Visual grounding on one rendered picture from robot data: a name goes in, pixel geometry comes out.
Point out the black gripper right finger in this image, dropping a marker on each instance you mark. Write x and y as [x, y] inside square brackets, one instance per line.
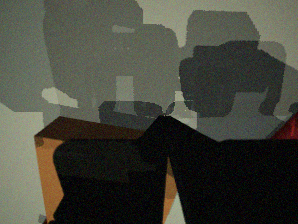
[204, 169]

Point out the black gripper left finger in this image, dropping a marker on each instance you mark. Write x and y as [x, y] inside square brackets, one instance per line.
[138, 162]

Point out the long red bar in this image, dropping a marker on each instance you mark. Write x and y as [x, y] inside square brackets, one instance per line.
[288, 130]

